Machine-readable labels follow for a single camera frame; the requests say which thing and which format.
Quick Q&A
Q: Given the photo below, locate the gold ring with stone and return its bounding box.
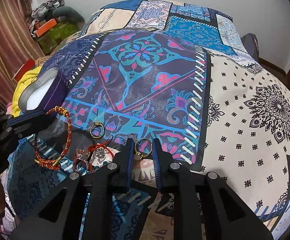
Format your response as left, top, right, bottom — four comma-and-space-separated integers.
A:
134, 138, 153, 161

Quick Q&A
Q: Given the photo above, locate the red string beaded bracelet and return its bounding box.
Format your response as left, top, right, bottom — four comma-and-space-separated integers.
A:
86, 135, 116, 159

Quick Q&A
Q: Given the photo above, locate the purple heart-shaped tin box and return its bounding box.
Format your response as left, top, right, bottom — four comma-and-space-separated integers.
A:
18, 67, 69, 113

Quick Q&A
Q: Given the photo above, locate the red braided cord bracelet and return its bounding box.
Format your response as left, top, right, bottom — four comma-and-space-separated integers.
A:
33, 106, 73, 171

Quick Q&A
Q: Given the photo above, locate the yellow cartoon blanket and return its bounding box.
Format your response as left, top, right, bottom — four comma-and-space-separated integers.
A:
11, 66, 42, 117

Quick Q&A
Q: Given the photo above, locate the red and white box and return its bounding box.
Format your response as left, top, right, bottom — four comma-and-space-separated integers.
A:
12, 58, 35, 82

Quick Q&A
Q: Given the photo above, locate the striped pink curtain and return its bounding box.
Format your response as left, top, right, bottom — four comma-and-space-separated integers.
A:
0, 0, 44, 107

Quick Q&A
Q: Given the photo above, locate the blue patchwork bedspread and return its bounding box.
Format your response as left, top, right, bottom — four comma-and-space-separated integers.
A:
7, 0, 290, 239

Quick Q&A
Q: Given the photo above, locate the orange shoe box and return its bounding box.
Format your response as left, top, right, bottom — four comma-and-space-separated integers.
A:
34, 18, 57, 37

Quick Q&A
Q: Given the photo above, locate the pile of printed clothes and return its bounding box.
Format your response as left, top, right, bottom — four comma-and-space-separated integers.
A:
31, 0, 65, 24

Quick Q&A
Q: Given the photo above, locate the dark grey bag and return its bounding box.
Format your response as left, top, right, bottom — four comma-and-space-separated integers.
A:
241, 33, 259, 62

